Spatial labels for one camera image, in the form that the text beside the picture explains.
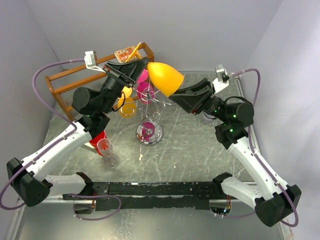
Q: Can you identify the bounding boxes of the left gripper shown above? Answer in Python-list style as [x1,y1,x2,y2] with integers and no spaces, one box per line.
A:
[99,57,150,114]

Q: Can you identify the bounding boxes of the white card box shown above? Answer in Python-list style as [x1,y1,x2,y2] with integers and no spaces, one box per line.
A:
[82,142,96,152]

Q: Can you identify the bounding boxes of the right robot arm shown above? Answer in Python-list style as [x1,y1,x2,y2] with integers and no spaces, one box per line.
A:
[166,78,302,227]

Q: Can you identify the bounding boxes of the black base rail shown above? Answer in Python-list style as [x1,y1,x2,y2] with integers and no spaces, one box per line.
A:
[62,180,226,212]

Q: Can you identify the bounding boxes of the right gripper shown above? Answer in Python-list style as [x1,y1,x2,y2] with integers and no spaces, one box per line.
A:
[168,77,230,123]

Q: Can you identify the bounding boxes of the wooden shelf rack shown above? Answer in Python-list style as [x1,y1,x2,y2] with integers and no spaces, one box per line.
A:
[44,42,155,121]

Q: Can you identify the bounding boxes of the clear wine glass left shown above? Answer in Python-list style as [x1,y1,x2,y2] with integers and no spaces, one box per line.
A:
[97,138,120,168]

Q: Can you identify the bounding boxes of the small clear purple cup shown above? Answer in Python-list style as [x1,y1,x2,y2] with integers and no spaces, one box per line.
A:
[203,112,214,125]

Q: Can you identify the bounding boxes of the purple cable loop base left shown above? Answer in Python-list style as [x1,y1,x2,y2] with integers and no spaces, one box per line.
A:
[62,192,123,221]

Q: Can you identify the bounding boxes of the orange wine glass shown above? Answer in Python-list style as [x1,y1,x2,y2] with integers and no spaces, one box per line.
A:
[117,86,137,118]
[123,41,185,97]

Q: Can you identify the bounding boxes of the chrome wine glass rack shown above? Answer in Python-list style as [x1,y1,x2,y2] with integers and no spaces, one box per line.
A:
[131,76,171,146]

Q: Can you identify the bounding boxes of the orange wine glass front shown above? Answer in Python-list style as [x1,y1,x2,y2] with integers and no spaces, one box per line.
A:
[123,41,185,97]

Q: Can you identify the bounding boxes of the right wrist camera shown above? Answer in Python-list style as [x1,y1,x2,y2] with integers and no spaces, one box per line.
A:
[212,64,230,94]

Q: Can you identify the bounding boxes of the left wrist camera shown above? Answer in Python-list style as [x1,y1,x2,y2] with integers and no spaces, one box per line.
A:
[84,50,105,73]

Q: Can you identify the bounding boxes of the orange spiral notebook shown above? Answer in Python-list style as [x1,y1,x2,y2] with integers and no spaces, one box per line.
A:
[114,45,142,63]

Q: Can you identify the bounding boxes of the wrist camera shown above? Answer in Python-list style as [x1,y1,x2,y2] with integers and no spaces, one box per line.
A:
[84,50,105,73]
[212,64,230,94]

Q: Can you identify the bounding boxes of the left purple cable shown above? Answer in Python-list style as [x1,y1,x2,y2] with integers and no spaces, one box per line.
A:
[0,57,86,211]

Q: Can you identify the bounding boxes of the red plastic cup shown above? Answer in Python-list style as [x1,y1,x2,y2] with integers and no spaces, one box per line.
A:
[89,130,107,148]

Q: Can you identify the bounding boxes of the pink wine glass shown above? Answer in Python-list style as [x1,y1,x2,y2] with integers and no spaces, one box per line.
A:
[136,69,155,105]

